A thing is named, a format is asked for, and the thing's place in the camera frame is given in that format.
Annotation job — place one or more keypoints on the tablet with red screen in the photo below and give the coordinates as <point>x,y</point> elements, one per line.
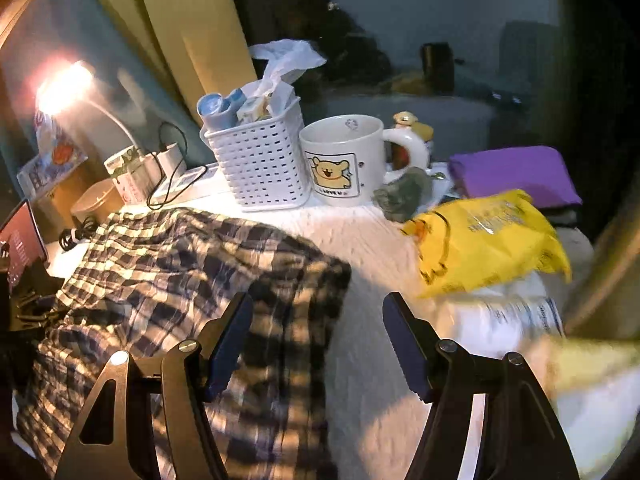
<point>22,240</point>

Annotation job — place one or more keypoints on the white desk lamp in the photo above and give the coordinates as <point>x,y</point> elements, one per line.
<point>65,85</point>

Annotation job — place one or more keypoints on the green white carton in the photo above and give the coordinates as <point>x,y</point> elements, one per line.
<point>125,175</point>

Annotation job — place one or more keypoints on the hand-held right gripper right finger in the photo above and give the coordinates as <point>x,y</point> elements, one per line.
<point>405,340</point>

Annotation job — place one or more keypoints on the blue white tube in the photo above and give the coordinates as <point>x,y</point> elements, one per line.
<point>212,107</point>

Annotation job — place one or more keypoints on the yellow plastic bag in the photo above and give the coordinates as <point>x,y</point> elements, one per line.
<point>490,245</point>

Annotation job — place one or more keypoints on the small pale box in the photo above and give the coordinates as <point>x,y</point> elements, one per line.
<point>252,109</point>

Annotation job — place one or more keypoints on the white power strip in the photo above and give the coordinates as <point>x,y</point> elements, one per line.
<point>200,187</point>

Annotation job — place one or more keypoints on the tan round bowl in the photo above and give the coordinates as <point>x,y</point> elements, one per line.
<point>92,202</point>

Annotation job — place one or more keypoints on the yellow curtain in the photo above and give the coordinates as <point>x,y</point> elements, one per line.
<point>200,20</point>

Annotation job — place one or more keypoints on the grey green crumpled cloth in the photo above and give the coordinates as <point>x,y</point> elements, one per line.
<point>400,197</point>

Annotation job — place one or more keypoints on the white plastic basket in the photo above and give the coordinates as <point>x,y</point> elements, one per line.
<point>260,165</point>

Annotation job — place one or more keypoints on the white charger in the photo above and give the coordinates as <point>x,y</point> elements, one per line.
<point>167,160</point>

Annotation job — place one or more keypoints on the white textured table cloth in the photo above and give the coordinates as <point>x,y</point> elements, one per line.
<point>370,270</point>

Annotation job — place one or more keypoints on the white bear print mug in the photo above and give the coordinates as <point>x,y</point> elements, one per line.
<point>340,145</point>

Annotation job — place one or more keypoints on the black and cream plaid shirt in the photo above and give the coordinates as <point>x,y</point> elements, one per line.
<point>165,270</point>

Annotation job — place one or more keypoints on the brown cardboard box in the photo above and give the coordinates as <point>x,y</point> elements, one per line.
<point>55,200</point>

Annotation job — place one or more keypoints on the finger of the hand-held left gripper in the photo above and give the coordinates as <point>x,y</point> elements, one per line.
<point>40,307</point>

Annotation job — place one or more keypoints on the purple cloth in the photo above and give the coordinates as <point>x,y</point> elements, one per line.
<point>515,170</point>

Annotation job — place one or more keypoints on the white printed plastic bag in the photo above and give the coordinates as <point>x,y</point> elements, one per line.
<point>500,310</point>

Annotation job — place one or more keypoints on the small yellow capped figurine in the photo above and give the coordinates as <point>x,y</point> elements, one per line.
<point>407,120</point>

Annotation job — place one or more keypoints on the clear crumpled plastic bag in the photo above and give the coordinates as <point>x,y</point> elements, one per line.
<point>285,57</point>

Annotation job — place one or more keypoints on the red white snack packet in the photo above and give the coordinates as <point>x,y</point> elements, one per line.
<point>55,150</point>

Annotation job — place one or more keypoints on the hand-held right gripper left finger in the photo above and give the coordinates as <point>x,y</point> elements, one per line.
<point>230,345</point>

